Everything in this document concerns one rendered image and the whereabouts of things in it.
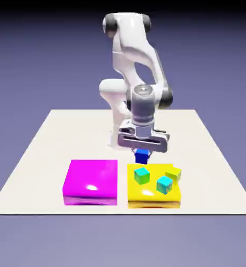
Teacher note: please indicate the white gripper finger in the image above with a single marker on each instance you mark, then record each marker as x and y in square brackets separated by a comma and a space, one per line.
[148, 155]
[134, 151]

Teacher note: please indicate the small cyan cube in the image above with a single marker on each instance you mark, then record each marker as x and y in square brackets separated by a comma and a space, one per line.
[142, 175]
[164, 185]

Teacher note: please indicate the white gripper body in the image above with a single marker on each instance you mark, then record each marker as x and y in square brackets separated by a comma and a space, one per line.
[142, 143]

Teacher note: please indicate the small yellow cube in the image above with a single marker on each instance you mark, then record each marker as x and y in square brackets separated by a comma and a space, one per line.
[174, 175]

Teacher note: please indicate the small blue cube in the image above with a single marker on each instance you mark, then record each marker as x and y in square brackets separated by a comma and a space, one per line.
[141, 156]

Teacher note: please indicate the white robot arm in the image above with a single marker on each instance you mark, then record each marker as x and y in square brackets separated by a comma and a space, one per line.
[133, 54]

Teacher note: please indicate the large magenta box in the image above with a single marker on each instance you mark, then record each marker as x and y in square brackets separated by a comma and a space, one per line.
[90, 181]

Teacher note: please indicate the large yellow box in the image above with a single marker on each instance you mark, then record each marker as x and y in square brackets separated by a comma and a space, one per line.
[150, 193]

